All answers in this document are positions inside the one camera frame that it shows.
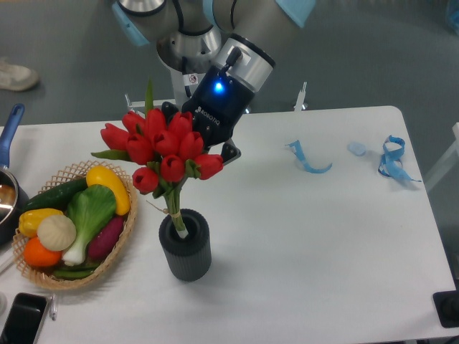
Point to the orange fruit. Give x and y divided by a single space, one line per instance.
36 255

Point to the purple sweet potato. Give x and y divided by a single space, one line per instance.
102 245

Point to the black smartphone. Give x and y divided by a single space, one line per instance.
25 319

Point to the black device at table corner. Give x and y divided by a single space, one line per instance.
446 304

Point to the red tulip bouquet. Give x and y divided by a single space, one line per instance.
168 151

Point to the woven wicker basket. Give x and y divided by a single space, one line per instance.
66 174

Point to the pot with blue handle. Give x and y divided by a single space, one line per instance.
13 197

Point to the green bok choy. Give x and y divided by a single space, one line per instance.
89 210

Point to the blue curved tape strip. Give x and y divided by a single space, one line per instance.
297 149

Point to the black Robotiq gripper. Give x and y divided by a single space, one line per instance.
216 105

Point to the small pale blue cap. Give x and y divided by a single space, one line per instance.
357 149

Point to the dark grey ribbed vase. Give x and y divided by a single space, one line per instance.
189 259

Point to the green pea pods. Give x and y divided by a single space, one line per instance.
78 273

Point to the white shoe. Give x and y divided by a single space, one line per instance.
17 78

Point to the green cucumber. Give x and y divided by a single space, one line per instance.
57 197

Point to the clear pen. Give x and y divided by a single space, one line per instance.
53 307

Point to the white steamed bun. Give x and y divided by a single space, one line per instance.
56 233

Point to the tangled blue tape strip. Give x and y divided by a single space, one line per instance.
390 162

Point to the yellow bell pepper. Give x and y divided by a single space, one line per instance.
30 220

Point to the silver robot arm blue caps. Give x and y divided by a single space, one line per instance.
219 54

